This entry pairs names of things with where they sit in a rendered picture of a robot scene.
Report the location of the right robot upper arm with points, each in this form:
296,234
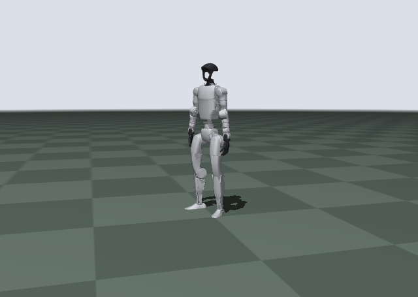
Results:
195,109

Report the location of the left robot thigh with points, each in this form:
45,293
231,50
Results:
215,155

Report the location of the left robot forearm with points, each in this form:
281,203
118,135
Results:
225,124

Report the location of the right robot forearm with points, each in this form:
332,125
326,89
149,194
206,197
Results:
192,122

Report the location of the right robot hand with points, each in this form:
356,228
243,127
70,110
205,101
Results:
190,136

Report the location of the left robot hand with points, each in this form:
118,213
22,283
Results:
225,148

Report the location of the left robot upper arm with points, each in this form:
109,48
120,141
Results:
221,92

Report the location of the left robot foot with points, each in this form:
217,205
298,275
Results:
218,213

